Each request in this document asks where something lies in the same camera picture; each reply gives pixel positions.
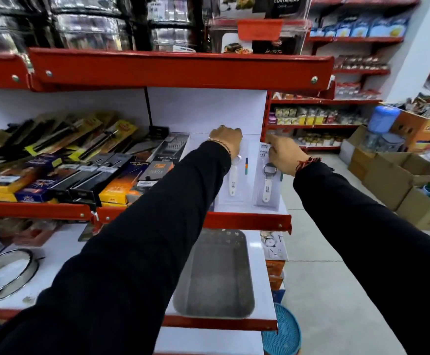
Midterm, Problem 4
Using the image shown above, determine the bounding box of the hanging card of small tools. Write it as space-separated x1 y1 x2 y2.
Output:
260 231 289 262

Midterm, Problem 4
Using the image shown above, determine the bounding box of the stack of orange boxes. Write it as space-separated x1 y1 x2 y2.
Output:
265 260 287 291

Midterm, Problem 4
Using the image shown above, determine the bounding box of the clear packet white peeler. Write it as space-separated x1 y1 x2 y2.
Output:
217 141 253 208

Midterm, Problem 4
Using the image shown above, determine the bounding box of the clear jar blue lid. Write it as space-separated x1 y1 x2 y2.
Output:
360 106 401 153

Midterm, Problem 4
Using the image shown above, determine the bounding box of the red background shelf rack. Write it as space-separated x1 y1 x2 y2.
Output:
261 0 421 152

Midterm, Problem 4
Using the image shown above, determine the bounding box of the orange dark blue box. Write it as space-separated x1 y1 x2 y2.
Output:
99 161 150 206

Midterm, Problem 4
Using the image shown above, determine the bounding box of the person's right hand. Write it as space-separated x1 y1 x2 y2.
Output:
266 134 310 177

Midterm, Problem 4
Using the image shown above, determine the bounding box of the clear wrapped pink packet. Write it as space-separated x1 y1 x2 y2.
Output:
0 218 62 248

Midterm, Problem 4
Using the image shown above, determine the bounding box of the row of black yellow packets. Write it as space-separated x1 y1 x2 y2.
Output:
0 111 139 168

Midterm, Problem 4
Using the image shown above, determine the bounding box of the beaded wrist bracelet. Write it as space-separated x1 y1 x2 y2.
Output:
207 138 233 156

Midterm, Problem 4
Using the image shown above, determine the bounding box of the person's left forearm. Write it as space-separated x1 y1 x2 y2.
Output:
0 140 233 355

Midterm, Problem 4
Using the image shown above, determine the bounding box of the person's left hand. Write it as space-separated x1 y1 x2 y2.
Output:
209 125 243 157

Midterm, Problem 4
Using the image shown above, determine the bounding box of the orange printed cardboard box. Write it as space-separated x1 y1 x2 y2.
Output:
388 107 430 153

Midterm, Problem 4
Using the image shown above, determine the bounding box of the blue orange cardboard box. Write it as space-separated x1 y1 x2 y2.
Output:
15 167 79 203

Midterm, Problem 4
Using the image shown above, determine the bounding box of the red thread wrist band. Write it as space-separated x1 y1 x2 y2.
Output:
295 156 322 173

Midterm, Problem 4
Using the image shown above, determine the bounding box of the clear packet white bottle opener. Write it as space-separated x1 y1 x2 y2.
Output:
252 142 284 212

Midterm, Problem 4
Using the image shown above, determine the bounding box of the red metal shelf rack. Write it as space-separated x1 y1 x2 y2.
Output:
0 47 335 355

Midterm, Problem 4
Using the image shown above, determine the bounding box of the brown box of plastic cups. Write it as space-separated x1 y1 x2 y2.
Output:
396 182 430 232

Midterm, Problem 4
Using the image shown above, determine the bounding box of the clear container red lid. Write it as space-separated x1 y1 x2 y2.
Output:
207 18 313 55

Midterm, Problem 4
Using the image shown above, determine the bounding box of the steel grater packet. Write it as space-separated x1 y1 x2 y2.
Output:
151 133 191 164

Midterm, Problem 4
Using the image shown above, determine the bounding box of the yellow cardboard box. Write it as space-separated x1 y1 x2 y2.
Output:
0 167 38 202

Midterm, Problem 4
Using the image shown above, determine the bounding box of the large brown cardboard box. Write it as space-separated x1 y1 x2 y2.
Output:
362 152 430 212

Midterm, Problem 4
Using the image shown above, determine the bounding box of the person's right forearm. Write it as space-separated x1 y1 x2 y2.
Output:
293 161 430 355

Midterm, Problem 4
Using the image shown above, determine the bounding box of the grey plastic basket tray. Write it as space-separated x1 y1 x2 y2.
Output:
172 229 256 319

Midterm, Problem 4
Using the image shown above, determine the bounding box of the row of small jars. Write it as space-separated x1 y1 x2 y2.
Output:
273 106 368 126

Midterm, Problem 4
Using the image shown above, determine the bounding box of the row of blue white packets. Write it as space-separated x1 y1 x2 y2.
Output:
309 15 410 38

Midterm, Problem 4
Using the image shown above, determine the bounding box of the stack of clear wrapped trays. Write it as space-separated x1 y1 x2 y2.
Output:
147 0 198 53

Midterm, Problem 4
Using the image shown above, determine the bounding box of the long black box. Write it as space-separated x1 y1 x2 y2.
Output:
69 155 134 206
54 154 116 204

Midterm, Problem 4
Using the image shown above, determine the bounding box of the blue woven plastic basket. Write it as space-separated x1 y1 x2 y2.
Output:
262 302 303 355

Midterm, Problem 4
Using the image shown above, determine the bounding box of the round metal sieve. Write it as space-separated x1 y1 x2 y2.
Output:
0 248 40 304

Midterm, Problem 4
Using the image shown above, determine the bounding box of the grey carded tool packet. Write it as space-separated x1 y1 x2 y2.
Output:
138 160 175 182

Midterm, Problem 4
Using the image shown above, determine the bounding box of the stack of foil container packs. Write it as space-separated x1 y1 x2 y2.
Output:
0 0 133 53

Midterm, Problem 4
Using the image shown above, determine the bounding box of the clear container black label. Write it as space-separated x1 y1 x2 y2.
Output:
215 0 313 20

